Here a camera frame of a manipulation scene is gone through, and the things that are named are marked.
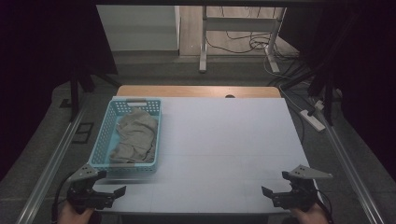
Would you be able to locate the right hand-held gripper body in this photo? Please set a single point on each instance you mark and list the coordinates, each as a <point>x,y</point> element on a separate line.
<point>299,194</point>

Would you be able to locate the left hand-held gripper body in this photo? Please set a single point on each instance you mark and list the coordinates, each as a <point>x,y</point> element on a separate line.
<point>84,195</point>

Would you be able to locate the light blue plastic basket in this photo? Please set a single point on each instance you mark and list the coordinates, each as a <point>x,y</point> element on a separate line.
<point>101,146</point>

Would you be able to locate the grey garment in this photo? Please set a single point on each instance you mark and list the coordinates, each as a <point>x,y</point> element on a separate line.
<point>137,137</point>

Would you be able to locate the person's left hand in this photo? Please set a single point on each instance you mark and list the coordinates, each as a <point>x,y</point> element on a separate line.
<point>74,216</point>

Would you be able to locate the person's right hand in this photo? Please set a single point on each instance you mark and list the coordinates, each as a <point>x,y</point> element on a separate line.
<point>309,216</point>

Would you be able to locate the black floor socket plate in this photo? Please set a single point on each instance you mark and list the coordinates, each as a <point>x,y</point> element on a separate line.
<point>83,133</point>

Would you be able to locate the white power strip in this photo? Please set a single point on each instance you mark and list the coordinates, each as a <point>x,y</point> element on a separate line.
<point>312,120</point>

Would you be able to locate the white table cover sheet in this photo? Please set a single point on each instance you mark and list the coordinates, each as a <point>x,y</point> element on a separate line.
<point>224,146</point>

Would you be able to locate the wooden table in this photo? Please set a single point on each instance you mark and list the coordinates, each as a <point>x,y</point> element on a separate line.
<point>193,91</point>

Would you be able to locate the black curtain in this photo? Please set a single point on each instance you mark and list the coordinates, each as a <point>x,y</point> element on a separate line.
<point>40,62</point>
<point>367,77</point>

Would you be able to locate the white cabinet panel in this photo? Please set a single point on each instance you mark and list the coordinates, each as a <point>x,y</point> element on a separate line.
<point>137,28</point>

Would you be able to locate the aluminium rail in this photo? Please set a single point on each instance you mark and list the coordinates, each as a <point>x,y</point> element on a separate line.
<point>49,165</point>
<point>351,168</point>

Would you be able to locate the white metal desk frame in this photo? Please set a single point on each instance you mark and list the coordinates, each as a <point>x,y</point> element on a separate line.
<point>204,46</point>

